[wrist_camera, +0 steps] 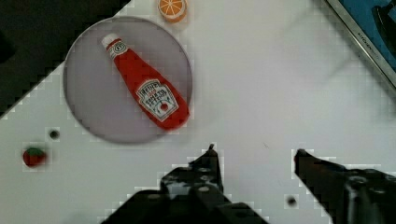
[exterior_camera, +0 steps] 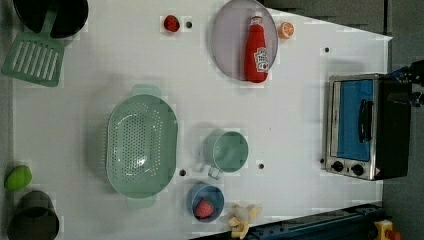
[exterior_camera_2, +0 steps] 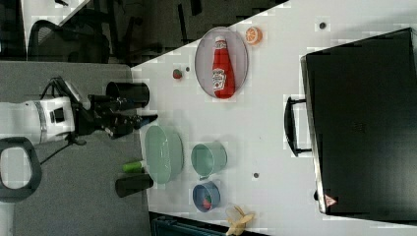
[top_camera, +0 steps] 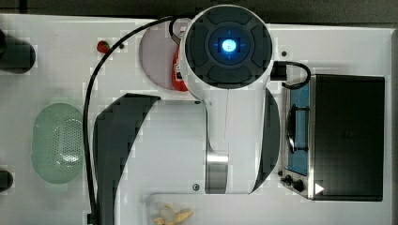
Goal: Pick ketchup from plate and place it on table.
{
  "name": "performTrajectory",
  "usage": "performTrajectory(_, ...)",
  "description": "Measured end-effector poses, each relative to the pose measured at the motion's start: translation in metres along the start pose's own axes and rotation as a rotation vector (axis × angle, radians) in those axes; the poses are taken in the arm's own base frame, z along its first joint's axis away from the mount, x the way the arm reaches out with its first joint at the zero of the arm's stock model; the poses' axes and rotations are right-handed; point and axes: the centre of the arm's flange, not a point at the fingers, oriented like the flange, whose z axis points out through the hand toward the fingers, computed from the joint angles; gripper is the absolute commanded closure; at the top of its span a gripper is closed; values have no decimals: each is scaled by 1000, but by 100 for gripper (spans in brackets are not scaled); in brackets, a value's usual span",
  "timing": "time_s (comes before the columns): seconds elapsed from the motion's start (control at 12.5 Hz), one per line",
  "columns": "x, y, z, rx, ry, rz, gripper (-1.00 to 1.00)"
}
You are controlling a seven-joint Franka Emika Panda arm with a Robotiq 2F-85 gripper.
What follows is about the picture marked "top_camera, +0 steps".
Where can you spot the red plush ketchup bottle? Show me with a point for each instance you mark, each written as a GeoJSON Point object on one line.
{"type": "Point", "coordinates": [177, 81]}

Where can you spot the red toy strawberry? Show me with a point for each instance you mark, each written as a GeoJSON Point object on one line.
{"type": "Point", "coordinates": [103, 46]}

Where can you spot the silver toaster oven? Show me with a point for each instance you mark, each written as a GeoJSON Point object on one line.
{"type": "Point", "coordinates": [333, 139]}

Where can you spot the dark grey cup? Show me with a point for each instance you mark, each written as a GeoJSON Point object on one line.
{"type": "Point", "coordinates": [6, 180]}

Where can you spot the green plastic colander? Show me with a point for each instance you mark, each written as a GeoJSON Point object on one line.
{"type": "Point", "coordinates": [57, 146]}

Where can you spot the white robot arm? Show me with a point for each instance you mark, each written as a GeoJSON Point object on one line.
{"type": "Point", "coordinates": [225, 59]}

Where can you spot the grey round plate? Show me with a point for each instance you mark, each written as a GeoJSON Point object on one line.
{"type": "Point", "coordinates": [156, 55]}

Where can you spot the black pot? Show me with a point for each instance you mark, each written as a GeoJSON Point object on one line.
{"type": "Point", "coordinates": [16, 55]}

